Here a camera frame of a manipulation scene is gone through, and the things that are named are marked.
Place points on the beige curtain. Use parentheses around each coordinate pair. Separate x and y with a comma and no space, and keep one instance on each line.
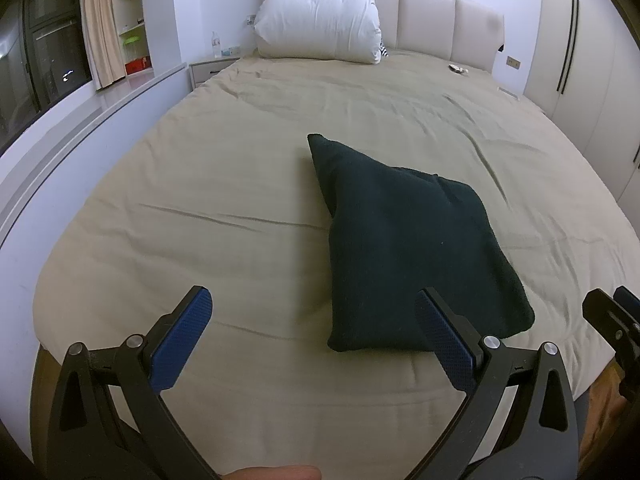
(102,25)

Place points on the clear water bottle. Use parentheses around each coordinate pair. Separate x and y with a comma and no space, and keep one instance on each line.
(216,45)

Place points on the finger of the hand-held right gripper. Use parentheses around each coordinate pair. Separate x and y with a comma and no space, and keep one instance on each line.
(612,320)
(629,297)

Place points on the grey nightstand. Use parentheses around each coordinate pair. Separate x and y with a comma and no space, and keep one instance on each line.
(207,70)

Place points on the white shelf unit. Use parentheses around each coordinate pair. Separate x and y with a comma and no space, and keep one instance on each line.
(131,5)

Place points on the beige padded headboard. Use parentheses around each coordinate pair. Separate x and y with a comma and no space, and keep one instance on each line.
(430,20)

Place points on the white wardrobe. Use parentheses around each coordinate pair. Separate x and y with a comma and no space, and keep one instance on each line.
(585,50)

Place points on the white window ledge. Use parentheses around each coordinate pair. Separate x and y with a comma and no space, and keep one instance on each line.
(90,120)

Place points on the black white striped cloth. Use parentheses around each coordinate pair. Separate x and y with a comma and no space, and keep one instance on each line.
(383,48)

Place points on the small box on nightstand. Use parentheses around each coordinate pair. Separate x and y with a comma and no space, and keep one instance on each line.
(231,52)

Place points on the green container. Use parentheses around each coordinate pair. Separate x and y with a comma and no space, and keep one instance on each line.
(131,38)

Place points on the white pillow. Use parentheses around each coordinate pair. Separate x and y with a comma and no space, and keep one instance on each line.
(317,22)

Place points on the beige bed with headboard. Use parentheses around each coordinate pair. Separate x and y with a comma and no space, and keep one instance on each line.
(225,170)

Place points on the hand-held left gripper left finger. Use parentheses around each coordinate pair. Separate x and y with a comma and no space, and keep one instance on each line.
(180,345)

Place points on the small white object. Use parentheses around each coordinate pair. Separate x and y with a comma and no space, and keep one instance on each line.
(457,69)

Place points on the person's left hand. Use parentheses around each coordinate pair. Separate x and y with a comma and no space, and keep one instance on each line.
(270,473)

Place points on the dark window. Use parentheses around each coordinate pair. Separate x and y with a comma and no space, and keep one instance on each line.
(40,35)

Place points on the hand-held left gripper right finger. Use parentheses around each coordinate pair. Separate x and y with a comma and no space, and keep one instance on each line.
(450,345)

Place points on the beige wall socket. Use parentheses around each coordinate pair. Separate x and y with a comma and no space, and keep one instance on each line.
(513,62)

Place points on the dark green cloth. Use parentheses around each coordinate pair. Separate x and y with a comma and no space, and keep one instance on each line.
(415,240)

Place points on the red box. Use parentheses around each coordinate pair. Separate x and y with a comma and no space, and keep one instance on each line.
(136,66)

